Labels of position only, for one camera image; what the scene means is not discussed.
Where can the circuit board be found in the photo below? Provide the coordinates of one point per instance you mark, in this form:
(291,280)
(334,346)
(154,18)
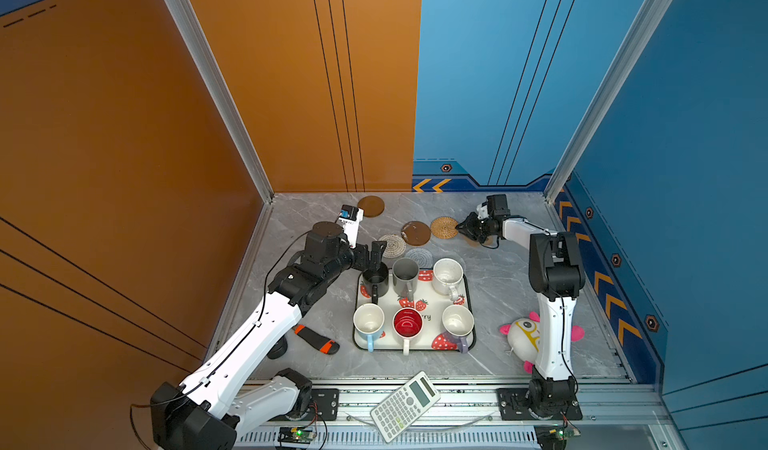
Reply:
(555,438)
(296,438)

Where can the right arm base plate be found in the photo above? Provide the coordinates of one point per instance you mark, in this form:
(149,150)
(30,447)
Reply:
(518,404)

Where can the white scientific calculator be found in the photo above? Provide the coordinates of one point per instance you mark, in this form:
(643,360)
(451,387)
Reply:
(404,406)

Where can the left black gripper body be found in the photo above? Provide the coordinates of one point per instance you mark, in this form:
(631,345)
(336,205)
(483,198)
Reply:
(356,259)

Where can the woven rattan coaster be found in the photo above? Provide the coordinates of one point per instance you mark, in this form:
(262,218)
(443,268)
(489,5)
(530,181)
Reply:
(444,227)

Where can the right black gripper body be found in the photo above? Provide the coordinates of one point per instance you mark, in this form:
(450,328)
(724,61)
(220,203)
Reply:
(485,228)

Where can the dark brown scratched coaster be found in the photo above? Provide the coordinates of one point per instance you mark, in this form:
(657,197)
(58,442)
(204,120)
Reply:
(416,233)

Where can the black orange tool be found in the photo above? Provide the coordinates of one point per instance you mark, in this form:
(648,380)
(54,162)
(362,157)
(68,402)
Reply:
(320,342)

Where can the strawberry print serving tray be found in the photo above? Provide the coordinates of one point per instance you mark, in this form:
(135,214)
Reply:
(430,305)

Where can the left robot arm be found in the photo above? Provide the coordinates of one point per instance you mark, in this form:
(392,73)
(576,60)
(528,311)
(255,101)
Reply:
(286,300)

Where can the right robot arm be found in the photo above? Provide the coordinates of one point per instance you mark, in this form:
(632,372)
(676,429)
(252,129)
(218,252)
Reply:
(556,273)

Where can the plain brown wooden coaster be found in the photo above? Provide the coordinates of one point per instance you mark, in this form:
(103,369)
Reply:
(371,205)

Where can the grey blue woven coaster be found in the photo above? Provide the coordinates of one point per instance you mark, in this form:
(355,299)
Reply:
(421,256)

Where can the aluminium corner post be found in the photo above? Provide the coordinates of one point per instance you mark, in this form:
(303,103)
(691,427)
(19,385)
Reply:
(193,35)
(644,25)

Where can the left aluminium corner post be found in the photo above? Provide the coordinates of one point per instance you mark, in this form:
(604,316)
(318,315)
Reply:
(193,35)

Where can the white unicorn plush toy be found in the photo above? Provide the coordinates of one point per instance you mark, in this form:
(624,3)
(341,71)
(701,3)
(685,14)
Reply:
(523,336)

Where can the black computer mouse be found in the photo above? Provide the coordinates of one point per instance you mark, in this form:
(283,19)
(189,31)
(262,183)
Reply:
(278,349)

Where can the black mug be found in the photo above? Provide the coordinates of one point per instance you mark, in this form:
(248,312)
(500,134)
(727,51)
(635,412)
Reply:
(374,283)

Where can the white mug blue handle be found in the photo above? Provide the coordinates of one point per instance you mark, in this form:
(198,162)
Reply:
(368,320)

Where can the white speckled mug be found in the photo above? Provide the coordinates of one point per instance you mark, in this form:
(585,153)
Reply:
(448,274)

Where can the grey metal mug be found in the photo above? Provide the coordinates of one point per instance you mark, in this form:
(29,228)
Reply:
(405,273)

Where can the right aluminium corner post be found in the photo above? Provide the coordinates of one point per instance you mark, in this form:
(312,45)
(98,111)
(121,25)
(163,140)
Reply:
(644,25)

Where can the right circuit board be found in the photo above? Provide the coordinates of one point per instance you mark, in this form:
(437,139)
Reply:
(555,438)

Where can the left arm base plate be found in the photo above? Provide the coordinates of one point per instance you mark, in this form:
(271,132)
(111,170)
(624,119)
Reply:
(325,400)

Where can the paw shaped wooden coaster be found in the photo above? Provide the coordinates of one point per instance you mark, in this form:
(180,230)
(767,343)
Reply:
(490,243)

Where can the aluminium front rail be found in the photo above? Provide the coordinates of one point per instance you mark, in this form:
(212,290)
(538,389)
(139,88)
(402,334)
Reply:
(211,412)

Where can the red interior mug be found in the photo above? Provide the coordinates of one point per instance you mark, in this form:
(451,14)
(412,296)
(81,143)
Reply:
(407,325)

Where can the left circuit board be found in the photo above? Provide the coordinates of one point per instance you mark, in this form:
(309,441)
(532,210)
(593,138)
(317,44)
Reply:
(296,438)

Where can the white mug purple handle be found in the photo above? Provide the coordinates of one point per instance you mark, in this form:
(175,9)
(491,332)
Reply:
(458,322)

